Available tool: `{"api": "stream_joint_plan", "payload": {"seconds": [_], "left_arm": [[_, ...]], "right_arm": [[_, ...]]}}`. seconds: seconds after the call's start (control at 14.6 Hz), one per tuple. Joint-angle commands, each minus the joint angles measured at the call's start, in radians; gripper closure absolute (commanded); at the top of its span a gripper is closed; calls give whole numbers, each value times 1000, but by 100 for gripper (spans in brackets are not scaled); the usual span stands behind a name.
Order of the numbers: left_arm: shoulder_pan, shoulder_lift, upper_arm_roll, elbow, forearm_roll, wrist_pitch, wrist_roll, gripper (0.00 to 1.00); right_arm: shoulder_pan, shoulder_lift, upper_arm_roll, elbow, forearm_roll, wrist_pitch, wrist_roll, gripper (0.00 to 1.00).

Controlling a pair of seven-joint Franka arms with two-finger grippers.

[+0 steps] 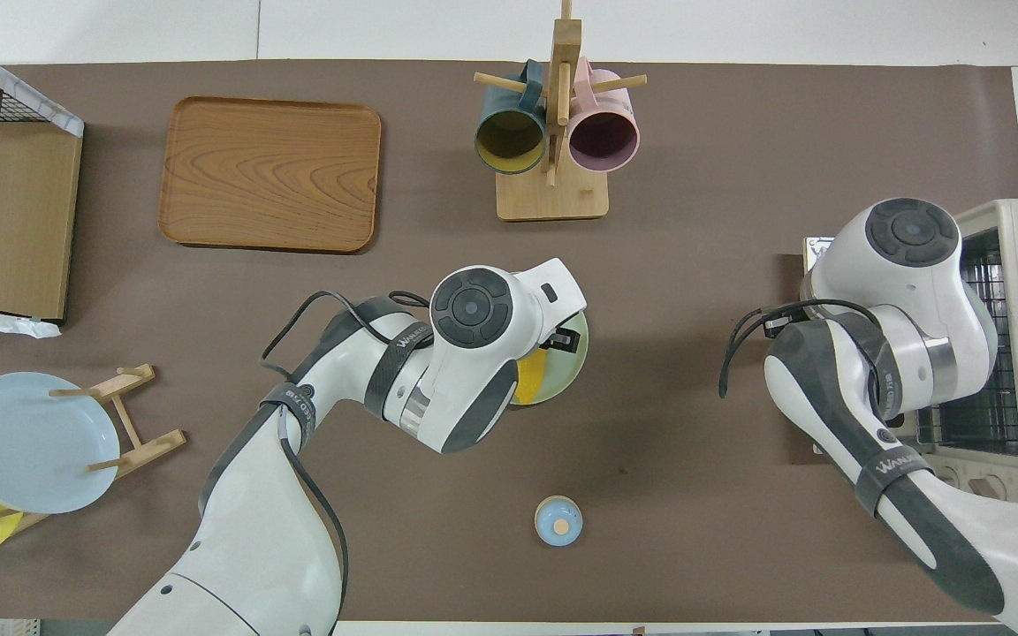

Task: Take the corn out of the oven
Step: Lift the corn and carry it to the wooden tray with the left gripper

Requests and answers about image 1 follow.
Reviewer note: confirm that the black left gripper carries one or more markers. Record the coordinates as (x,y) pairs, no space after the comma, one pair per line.
(553,296)

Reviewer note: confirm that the light green plate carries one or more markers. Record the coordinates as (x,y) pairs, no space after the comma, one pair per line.
(566,371)

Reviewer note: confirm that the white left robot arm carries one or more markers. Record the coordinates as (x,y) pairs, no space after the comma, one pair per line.
(253,530)

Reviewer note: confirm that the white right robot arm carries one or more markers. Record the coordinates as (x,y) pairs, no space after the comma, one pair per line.
(907,265)

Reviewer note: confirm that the beige oven knob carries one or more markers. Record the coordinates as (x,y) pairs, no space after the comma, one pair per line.
(989,486)

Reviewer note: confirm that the wooden mug tree rack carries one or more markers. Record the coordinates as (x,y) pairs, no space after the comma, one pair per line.
(553,199)

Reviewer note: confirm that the brown table mat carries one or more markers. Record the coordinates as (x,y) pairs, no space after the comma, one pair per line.
(695,442)

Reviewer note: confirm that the blue jar with cork lid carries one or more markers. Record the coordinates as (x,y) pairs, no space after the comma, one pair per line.
(558,521)

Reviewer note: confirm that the pink mug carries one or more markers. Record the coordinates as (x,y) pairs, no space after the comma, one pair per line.
(602,137)

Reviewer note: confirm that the dark green mug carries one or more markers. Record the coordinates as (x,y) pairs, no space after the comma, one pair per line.
(509,141)

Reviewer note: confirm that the wooden serving tray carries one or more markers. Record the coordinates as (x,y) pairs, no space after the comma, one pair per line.
(270,172)

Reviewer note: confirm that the wooden plate rack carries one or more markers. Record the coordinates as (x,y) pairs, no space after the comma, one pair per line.
(151,449)

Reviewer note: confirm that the light blue plate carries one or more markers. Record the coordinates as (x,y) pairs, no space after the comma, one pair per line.
(32,442)

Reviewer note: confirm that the wooden shelf cabinet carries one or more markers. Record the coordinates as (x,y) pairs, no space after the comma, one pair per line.
(27,221)

